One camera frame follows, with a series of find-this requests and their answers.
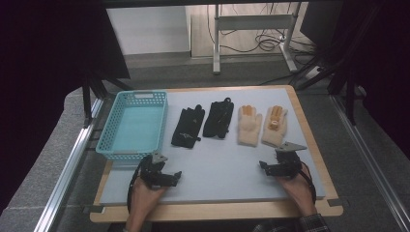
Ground dark curtain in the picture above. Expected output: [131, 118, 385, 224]
[0, 0, 132, 214]
[335, 0, 410, 160]

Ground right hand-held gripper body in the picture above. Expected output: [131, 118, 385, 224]
[270, 141, 308, 180]

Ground white power strip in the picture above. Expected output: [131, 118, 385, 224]
[304, 65, 324, 80]

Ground black glove with small logos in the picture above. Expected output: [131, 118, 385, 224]
[170, 103, 206, 150]

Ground person's left hand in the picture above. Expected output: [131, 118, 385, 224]
[128, 175, 168, 225]

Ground right hand-held gripper black cable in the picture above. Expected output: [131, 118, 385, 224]
[299, 161, 318, 205]

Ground person's right hand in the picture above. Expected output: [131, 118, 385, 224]
[276, 163, 319, 218]

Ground white metal desk frame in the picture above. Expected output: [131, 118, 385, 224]
[212, 2, 300, 75]

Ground white panel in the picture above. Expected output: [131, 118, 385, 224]
[105, 5, 191, 56]

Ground left hand-held gripper black cable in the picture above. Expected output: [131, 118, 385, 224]
[126, 159, 144, 215]

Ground aluminium rail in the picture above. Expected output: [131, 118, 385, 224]
[331, 94, 410, 228]
[33, 97, 104, 232]

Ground tangle of black floor cables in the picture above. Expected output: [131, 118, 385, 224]
[206, 2, 318, 56]

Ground grey corner bracket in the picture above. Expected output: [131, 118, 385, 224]
[326, 197, 350, 208]
[82, 204, 106, 215]

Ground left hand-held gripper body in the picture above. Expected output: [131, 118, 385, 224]
[138, 151, 171, 189]

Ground black glove with strap loop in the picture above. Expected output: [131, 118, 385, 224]
[202, 97, 235, 140]

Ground hand-held gripper black cable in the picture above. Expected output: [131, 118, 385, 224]
[126, 159, 144, 215]
[299, 161, 318, 205]

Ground black stand legs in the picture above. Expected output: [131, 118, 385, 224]
[294, 0, 390, 128]
[81, 68, 133, 129]

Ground grey foam mat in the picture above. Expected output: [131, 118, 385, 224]
[100, 87, 327, 206]

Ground teal plastic basket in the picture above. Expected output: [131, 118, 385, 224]
[95, 90, 169, 162]

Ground beige fleece glove with patch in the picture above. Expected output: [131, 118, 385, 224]
[260, 104, 289, 149]

